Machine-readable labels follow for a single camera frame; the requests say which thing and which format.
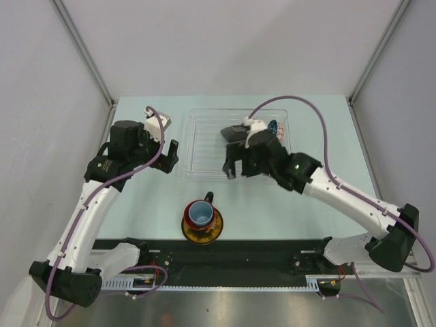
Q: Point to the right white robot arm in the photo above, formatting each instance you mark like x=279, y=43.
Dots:
x=389, y=229

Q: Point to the red mug black handle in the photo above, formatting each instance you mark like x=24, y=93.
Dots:
x=208, y=197

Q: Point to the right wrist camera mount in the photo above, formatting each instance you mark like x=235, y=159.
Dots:
x=254, y=126

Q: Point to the black square floral plate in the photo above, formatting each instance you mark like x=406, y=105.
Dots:
x=234, y=133

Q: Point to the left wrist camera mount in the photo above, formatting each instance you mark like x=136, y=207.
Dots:
x=152, y=125

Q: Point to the white wire dish rack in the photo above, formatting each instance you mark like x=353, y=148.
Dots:
x=207, y=132

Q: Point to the round yellow black saucer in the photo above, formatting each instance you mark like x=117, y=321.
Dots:
x=202, y=235

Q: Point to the blue triangle pattern bowl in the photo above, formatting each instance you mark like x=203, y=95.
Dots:
x=276, y=128

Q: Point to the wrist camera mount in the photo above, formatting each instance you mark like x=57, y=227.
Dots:
x=254, y=126
x=152, y=125

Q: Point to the light blue cup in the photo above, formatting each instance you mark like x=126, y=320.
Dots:
x=201, y=213

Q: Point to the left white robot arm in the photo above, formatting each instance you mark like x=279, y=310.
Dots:
x=68, y=272

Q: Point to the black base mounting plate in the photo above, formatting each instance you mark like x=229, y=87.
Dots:
x=239, y=263

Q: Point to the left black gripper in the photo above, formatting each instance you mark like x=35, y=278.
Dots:
x=165, y=163

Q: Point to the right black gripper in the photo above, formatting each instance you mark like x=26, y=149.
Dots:
x=234, y=154

